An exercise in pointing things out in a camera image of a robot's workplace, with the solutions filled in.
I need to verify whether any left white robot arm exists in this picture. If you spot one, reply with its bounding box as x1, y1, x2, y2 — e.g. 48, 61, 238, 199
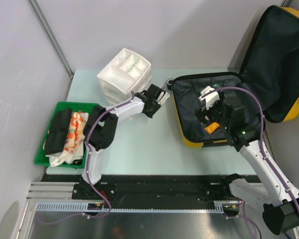
82, 84, 170, 199

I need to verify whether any green plastic tray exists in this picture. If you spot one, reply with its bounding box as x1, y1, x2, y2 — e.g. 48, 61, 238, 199
34, 101, 98, 167

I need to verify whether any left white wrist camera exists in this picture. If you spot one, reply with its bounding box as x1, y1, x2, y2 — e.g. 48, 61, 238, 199
156, 87, 170, 105

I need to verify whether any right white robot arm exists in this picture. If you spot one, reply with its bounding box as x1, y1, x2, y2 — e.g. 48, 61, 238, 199
194, 96, 299, 235

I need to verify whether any yellow Pikachu hard-shell suitcase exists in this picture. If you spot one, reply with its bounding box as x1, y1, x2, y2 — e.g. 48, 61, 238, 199
167, 5, 299, 147

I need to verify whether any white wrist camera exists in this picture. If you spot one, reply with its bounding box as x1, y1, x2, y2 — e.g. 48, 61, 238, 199
156, 87, 170, 105
198, 86, 220, 110

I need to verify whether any aluminium frame rail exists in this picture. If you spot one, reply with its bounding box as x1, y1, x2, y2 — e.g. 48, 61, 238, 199
27, 182, 242, 214

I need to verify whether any black fabric pouch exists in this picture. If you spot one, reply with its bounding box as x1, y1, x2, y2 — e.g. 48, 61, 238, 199
44, 108, 72, 155

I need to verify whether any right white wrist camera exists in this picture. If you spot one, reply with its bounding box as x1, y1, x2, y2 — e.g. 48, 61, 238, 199
198, 86, 220, 110

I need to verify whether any orange floral cloth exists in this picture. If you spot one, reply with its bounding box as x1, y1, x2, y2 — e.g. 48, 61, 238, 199
64, 111, 89, 156

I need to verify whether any white plastic drawer organizer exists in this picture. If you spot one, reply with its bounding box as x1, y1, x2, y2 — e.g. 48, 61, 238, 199
97, 48, 151, 106

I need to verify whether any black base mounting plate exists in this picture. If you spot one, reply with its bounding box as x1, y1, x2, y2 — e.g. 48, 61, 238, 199
41, 174, 247, 210

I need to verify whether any orange pill bottle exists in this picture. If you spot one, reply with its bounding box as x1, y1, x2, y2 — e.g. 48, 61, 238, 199
205, 122, 219, 134

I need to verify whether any white garment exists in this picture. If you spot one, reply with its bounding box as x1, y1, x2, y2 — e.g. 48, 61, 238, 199
46, 145, 84, 167

